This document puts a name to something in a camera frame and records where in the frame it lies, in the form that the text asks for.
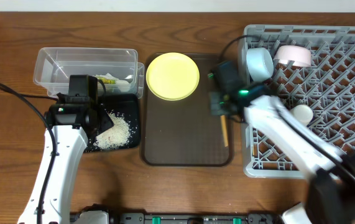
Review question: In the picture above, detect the green orange snack wrapper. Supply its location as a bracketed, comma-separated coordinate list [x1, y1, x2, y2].
[95, 73, 118, 84]

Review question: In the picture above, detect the light blue bowl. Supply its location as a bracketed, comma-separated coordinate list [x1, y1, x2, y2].
[246, 47, 274, 82]

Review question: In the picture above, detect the pile of rice grains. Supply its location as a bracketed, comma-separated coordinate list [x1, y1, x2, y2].
[94, 113, 131, 150]

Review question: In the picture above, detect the white cup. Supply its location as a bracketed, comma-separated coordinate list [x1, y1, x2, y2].
[290, 105, 313, 126]

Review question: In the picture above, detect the white bowl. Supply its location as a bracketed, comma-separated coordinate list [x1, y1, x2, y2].
[274, 45, 311, 67]

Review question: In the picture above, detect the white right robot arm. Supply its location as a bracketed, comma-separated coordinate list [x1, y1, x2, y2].
[209, 61, 355, 223]

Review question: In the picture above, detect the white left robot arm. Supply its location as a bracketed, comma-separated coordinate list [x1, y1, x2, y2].
[18, 75, 114, 223]

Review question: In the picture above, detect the black waste tray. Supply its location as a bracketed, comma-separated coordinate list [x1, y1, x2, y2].
[84, 94, 141, 153]

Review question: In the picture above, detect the clear plastic waste bin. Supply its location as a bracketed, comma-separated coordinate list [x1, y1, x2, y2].
[34, 47, 145, 98]

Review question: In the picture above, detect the grey dishwasher rack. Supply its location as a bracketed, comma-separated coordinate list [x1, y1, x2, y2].
[237, 24, 355, 181]

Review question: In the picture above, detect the dark brown serving tray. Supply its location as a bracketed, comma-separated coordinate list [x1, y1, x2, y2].
[140, 54, 234, 167]

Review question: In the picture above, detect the yellow plate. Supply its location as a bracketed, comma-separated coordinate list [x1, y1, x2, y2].
[146, 52, 200, 101]

